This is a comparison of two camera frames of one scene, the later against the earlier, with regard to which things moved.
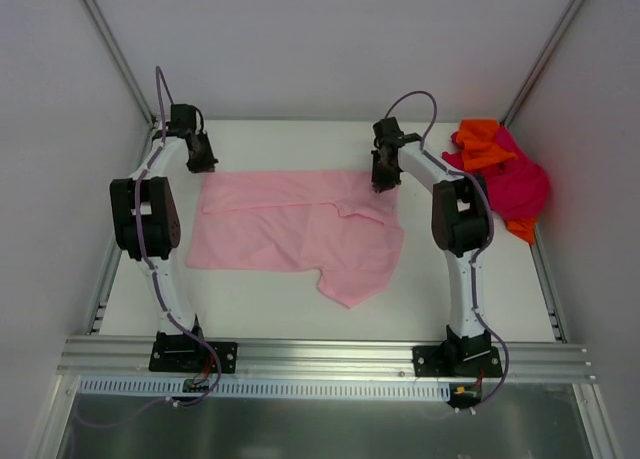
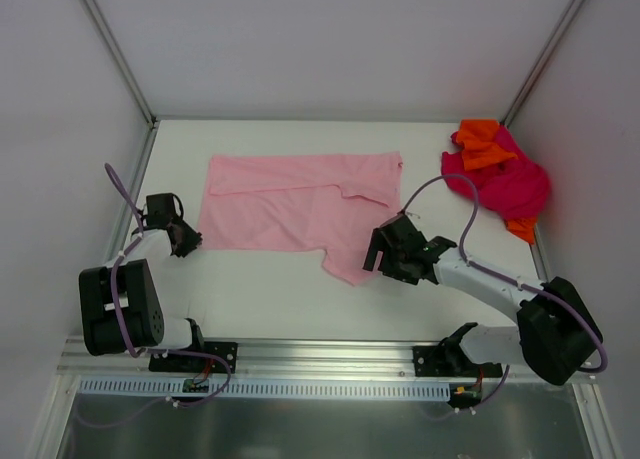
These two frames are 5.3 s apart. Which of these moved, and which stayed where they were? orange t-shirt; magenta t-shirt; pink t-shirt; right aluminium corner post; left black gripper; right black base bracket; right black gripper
Moved: right black gripper; left black gripper; pink t-shirt
Stayed: orange t-shirt; magenta t-shirt; right black base bracket; right aluminium corner post
